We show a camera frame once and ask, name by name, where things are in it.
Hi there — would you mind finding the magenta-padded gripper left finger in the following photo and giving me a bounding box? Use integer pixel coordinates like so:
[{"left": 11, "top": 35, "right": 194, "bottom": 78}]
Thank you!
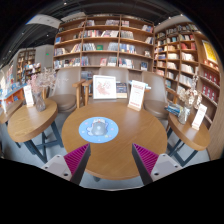
[{"left": 40, "top": 143, "right": 92, "bottom": 186}]

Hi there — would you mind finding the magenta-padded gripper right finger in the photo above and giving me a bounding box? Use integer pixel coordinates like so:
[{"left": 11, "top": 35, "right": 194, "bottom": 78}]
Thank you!
[{"left": 131, "top": 143, "right": 184, "bottom": 186}]

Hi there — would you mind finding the grey computer mouse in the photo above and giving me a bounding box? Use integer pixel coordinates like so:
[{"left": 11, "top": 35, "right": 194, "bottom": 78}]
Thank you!
[{"left": 90, "top": 120, "right": 107, "bottom": 137}]

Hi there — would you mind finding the round blue mouse pad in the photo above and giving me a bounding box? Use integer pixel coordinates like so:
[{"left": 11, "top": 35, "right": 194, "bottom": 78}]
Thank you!
[{"left": 78, "top": 116, "right": 120, "bottom": 145}]

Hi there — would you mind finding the round wooden side table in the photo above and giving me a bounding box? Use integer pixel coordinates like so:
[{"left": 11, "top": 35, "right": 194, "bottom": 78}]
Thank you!
[
  {"left": 0, "top": 99, "right": 24, "bottom": 148},
  {"left": 7, "top": 98, "right": 64, "bottom": 164},
  {"left": 165, "top": 112, "right": 211, "bottom": 168}
]

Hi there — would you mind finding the brown padded wooden armchair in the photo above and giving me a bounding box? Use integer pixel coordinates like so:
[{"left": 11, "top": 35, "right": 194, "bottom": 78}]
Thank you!
[
  {"left": 72, "top": 66, "right": 151, "bottom": 108},
  {"left": 141, "top": 71, "right": 179, "bottom": 121},
  {"left": 49, "top": 66, "right": 86, "bottom": 113}
]

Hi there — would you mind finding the glass vase with dried flowers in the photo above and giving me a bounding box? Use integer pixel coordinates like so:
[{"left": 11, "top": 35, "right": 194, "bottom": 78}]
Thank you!
[
  {"left": 177, "top": 74, "right": 203, "bottom": 125},
  {"left": 27, "top": 67, "right": 57, "bottom": 113}
]

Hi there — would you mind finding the white sign with wooden base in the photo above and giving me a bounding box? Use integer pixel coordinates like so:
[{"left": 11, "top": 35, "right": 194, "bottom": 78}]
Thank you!
[
  {"left": 127, "top": 79, "right": 147, "bottom": 112},
  {"left": 23, "top": 84, "right": 35, "bottom": 108},
  {"left": 191, "top": 103, "right": 208, "bottom": 131}
]

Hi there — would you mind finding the dark standing book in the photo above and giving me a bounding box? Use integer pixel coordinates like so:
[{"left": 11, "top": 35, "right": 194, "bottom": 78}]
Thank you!
[{"left": 115, "top": 82, "right": 129, "bottom": 100}]

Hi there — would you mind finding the white framed floral picture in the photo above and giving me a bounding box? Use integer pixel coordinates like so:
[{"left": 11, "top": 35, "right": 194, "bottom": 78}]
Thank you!
[{"left": 92, "top": 74, "right": 118, "bottom": 101}]

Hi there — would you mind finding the orange book display table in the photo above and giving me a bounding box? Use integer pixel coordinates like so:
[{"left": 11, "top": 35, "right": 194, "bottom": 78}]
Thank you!
[{"left": 0, "top": 64, "right": 28, "bottom": 116}]

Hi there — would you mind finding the small distant wooden bookshelf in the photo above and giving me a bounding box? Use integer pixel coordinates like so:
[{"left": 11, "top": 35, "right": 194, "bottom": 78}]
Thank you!
[{"left": 16, "top": 49, "right": 43, "bottom": 83}]

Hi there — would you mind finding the curved wooden bookshelf unit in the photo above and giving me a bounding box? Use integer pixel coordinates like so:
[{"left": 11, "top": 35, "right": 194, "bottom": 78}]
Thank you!
[{"left": 153, "top": 22, "right": 223, "bottom": 128}]

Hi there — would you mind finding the wide wooden bookshelf unit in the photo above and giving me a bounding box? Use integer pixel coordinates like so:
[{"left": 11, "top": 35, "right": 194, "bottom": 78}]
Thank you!
[{"left": 53, "top": 13, "right": 156, "bottom": 73}]

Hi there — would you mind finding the white ceiling air vent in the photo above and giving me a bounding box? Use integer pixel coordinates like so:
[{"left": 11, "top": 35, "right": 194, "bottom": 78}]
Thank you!
[{"left": 26, "top": 13, "right": 63, "bottom": 29}]

